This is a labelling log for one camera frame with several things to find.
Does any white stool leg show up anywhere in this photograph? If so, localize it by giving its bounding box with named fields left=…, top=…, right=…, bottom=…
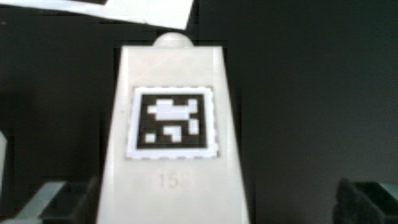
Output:
left=95, top=33, right=248, bottom=224

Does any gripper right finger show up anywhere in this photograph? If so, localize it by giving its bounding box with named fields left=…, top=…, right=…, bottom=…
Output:
left=335, top=179, right=398, bottom=224

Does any white marker sheet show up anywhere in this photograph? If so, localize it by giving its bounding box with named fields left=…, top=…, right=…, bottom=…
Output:
left=0, top=0, right=193, bottom=30

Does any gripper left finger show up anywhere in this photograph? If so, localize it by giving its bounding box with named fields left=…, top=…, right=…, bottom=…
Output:
left=8, top=177, right=99, bottom=224

